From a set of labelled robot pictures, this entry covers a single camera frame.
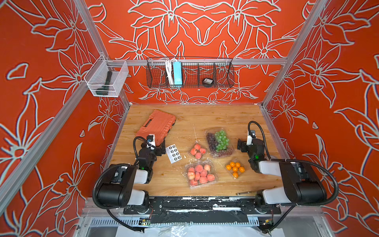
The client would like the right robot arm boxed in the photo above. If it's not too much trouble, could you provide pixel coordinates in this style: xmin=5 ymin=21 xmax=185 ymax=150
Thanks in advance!
xmin=237 ymin=121 xmax=340 ymax=234

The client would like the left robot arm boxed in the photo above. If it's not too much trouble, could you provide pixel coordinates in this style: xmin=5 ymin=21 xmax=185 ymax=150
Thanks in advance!
xmin=92 ymin=134 xmax=166 ymax=233

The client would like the grape clamshell box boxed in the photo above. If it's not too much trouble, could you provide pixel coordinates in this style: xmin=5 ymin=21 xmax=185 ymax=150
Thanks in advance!
xmin=205 ymin=127 xmax=234 ymax=159

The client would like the orange plastic tool case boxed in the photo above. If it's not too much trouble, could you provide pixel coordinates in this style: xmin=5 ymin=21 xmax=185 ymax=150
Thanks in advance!
xmin=136 ymin=110 xmax=176 ymax=146

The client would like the small peach clamshell box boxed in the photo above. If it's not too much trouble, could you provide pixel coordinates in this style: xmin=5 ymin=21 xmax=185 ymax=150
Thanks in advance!
xmin=189 ymin=142 xmax=207 ymax=161

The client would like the large peach clamshell box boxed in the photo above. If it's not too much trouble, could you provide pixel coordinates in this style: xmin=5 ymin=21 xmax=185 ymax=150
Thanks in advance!
xmin=184 ymin=160 xmax=218 ymax=189

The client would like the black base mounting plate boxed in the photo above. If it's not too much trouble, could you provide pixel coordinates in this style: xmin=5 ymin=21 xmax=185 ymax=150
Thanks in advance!
xmin=123 ymin=196 xmax=281 ymax=226

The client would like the light blue box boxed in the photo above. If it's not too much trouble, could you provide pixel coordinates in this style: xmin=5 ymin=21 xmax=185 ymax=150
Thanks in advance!
xmin=173 ymin=61 xmax=183 ymax=87

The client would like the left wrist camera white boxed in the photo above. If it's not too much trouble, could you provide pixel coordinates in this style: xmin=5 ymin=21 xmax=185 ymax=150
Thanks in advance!
xmin=146 ymin=134 xmax=156 ymax=147

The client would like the black wire wall basket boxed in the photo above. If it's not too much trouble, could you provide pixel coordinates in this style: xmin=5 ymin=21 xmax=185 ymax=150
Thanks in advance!
xmin=146 ymin=57 xmax=235 ymax=89

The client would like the white coiled cable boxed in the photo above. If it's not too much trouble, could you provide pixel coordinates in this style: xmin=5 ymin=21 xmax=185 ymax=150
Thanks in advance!
xmin=164 ymin=59 xmax=174 ymax=87

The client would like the clear acrylic wall bin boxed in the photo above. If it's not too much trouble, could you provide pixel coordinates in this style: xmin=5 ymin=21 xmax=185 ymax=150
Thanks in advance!
xmin=84 ymin=55 xmax=129 ymax=98

